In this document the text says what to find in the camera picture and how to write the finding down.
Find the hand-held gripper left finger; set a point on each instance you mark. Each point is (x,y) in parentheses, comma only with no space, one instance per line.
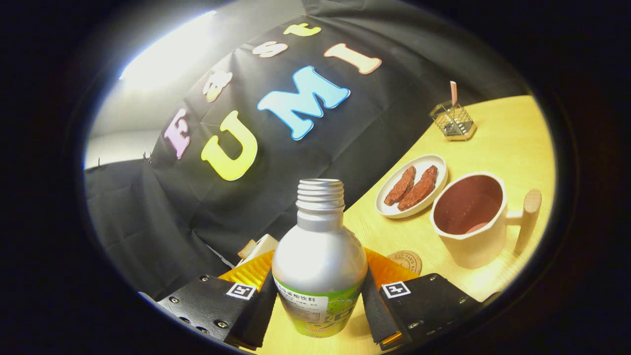
(209,303)

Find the pink checked stick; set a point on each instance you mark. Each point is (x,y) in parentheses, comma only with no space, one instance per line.
(453,93)

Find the black backdrop cloth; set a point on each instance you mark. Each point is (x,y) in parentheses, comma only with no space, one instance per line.
(197,222)

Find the round cork coaster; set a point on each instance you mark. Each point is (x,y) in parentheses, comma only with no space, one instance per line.
(406,259)

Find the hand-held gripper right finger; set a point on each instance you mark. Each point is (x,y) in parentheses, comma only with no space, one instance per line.
(377,310)

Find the bread slice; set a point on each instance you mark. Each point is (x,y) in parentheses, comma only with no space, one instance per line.
(246,249)

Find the white oval plate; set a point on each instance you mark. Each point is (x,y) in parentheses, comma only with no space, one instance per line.
(389,210)

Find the wooden table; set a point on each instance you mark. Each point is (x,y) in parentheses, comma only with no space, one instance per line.
(493,138)

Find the brown meat piece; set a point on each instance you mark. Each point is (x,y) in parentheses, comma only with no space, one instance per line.
(419,190)
(400,186)

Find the silver green label bottle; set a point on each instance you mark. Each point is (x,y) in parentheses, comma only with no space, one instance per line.
(318,261)

